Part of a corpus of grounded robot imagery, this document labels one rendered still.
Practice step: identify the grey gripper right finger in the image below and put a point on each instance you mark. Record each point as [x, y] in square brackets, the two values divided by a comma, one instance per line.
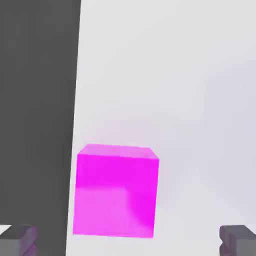
[240, 243]

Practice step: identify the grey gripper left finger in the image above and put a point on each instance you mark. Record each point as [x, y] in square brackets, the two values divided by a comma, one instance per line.
[14, 245]

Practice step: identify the small magenta cube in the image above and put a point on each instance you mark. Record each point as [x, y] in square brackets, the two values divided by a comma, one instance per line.
[115, 192]

